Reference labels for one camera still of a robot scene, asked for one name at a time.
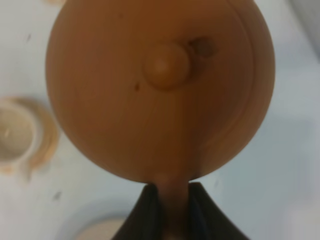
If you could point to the near white teacup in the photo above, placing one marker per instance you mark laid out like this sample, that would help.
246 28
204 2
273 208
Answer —
20 136

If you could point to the near orange coaster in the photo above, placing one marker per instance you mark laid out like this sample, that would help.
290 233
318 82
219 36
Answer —
51 134

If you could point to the cream round teapot coaster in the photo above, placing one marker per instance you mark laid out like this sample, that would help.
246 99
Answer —
103 230

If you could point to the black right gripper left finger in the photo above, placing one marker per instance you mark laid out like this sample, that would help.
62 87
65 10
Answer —
147 220

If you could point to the brown clay teapot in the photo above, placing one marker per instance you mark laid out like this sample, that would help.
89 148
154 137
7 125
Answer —
160 92

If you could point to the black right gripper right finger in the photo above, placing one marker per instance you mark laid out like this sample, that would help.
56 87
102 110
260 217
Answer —
202 219

